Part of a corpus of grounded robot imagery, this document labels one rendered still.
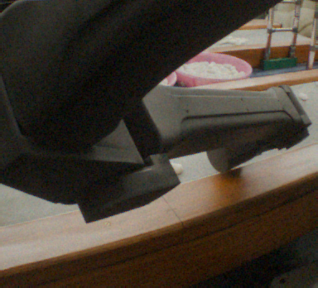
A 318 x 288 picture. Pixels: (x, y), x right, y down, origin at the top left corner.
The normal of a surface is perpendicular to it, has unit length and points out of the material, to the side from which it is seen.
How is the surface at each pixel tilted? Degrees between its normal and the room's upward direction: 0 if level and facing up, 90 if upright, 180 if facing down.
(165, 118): 42
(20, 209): 0
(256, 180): 0
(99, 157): 53
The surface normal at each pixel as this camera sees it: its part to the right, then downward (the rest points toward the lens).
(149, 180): 0.65, -0.53
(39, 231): 0.03, -0.88
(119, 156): 0.81, -0.52
